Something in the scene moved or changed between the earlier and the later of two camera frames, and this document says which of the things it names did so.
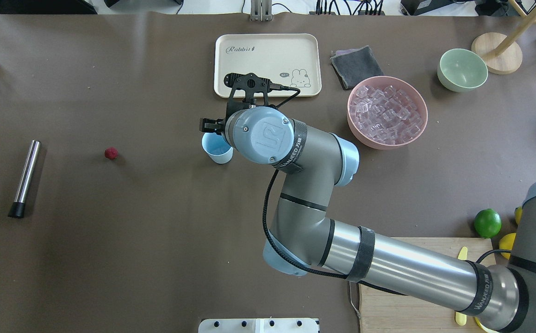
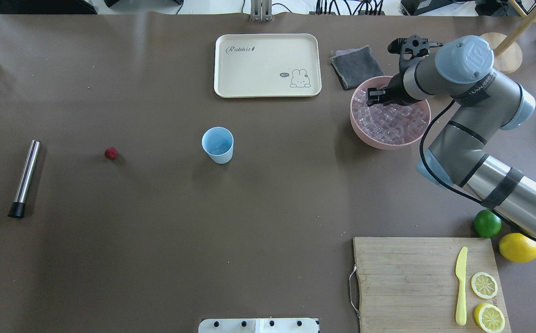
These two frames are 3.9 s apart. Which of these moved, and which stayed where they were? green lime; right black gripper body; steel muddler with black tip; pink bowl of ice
Moved: right black gripper body
Stayed: steel muddler with black tip; green lime; pink bowl of ice
